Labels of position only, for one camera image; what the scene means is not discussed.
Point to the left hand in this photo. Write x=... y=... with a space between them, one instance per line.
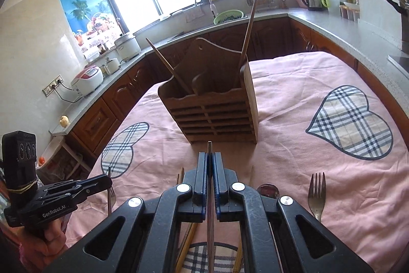
x=37 y=253

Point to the red white rice cooker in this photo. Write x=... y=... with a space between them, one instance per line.
x=87 y=81

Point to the steel fork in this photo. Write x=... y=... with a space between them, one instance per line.
x=317 y=194

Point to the white slow cooker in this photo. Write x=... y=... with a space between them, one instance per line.
x=127 y=47

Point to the wall power socket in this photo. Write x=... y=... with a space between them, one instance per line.
x=52 y=86

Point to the chopstick in holder right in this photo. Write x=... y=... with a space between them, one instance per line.
x=246 y=41

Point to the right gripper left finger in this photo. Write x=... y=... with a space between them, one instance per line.
x=140 y=235

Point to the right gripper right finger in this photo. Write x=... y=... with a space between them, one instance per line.
x=278 y=235

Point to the chrome kitchen faucet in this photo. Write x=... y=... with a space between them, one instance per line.
x=211 y=5

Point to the wooden chopstick on table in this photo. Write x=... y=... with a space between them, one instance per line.
x=189 y=229
x=239 y=254

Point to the chopstick in holder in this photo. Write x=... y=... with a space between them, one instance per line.
x=246 y=41
x=169 y=66

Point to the green colander basin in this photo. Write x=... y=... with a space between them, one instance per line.
x=228 y=15

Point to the pink heart-patterned tablecloth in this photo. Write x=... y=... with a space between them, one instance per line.
x=315 y=115

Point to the chopstick in holder left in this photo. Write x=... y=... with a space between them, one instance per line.
x=169 y=66

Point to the steel spoon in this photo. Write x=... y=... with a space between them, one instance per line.
x=268 y=190

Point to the small white pot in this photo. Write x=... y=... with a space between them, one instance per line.
x=112 y=65

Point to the wooden utensil holder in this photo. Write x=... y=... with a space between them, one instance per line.
x=212 y=97

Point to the yellow fruit on counter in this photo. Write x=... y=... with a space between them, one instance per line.
x=64 y=121

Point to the metal utensil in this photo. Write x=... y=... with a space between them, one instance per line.
x=210 y=209

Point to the fruit poster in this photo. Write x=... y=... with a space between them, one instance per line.
x=93 y=24

